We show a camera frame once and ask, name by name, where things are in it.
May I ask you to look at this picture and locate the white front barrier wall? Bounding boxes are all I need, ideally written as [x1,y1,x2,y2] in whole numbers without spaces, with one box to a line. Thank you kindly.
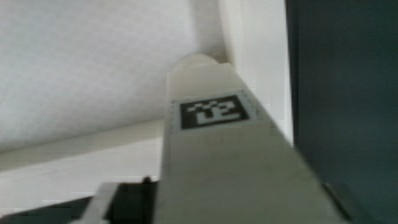
[0,138,161,217]

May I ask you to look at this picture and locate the white desk top tray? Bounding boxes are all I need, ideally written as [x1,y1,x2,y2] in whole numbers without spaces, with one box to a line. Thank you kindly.
[0,0,297,174]

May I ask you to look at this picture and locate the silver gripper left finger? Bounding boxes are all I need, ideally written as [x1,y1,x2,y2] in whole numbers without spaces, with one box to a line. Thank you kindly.
[76,177,158,224]

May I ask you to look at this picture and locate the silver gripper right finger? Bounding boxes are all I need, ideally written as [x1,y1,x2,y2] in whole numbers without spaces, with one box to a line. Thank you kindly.
[323,183,376,224]

